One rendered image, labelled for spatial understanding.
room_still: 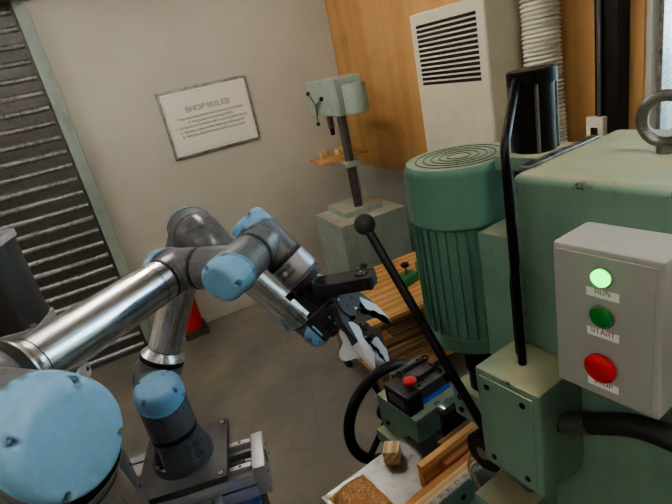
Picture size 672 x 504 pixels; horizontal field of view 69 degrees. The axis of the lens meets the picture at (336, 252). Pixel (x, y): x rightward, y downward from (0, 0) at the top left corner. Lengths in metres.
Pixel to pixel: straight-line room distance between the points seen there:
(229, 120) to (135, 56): 0.71
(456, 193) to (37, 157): 3.14
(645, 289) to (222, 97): 3.43
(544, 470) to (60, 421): 0.52
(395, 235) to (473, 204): 2.59
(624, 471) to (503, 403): 0.16
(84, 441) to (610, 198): 0.56
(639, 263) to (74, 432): 0.53
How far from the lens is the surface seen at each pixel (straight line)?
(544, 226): 0.59
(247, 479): 1.40
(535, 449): 0.65
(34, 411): 0.54
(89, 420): 0.56
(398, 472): 1.08
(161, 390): 1.28
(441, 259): 0.77
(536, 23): 2.26
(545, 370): 0.64
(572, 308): 0.53
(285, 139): 3.88
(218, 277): 0.80
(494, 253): 0.71
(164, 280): 0.84
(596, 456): 0.73
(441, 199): 0.73
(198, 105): 3.68
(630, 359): 0.53
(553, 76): 0.67
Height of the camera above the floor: 1.68
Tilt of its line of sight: 21 degrees down
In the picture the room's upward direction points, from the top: 12 degrees counter-clockwise
